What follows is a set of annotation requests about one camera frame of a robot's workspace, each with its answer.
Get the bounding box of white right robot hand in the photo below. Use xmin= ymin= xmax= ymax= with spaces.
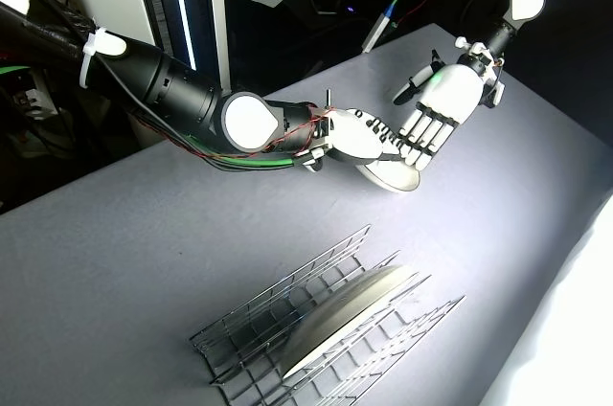
xmin=327 ymin=106 xmax=419 ymax=164

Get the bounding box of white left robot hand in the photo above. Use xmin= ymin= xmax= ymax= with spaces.
xmin=392 ymin=48 xmax=486 ymax=173

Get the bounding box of cream plate with dark rim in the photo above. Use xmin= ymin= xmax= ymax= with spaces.
xmin=357 ymin=155 xmax=423 ymax=194

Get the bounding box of cream plate with grey print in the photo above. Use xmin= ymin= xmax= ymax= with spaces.
xmin=280 ymin=263 xmax=420 ymax=381

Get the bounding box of metal wire rack shelf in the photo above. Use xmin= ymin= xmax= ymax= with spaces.
xmin=188 ymin=223 xmax=467 ymax=406

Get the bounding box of white cable tie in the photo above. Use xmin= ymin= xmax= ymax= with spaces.
xmin=78 ymin=27 xmax=105 ymax=90

